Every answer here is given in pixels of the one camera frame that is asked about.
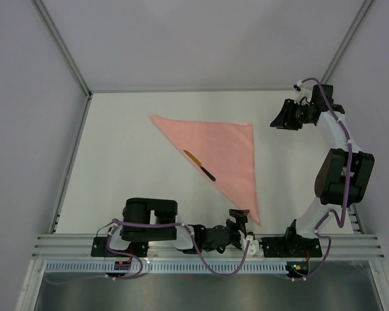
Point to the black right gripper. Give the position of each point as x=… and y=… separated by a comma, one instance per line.
x=282, y=120

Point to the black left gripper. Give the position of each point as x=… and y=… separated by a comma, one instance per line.
x=241, y=219

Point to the pink cloth napkin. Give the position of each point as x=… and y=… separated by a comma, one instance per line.
x=225, y=149

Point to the yellow knife black handle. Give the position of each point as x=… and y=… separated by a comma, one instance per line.
x=199, y=164

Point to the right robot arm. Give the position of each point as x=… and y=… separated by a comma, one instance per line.
x=308, y=225

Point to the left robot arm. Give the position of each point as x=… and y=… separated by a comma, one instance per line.
x=155, y=220

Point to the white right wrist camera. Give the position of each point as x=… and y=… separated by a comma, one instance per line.
x=303, y=94

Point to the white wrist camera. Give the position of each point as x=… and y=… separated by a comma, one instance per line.
x=249, y=245
x=303, y=94

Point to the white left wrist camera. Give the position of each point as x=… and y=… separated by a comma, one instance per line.
x=249, y=245

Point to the white slotted cable duct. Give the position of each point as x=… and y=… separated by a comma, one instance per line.
x=163, y=266

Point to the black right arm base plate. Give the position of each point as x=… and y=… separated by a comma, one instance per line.
x=280, y=247

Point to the right aluminium frame post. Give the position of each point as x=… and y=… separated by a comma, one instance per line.
x=350, y=34

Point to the aluminium frame post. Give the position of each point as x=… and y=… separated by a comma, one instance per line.
x=52, y=29
x=350, y=34

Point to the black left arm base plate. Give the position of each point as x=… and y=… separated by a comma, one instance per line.
x=117, y=247

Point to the left side aluminium rail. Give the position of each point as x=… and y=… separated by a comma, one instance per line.
x=59, y=201

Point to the aluminium front rail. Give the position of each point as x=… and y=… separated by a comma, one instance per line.
x=334, y=247

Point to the left aluminium frame post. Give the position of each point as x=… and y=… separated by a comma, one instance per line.
x=52, y=29

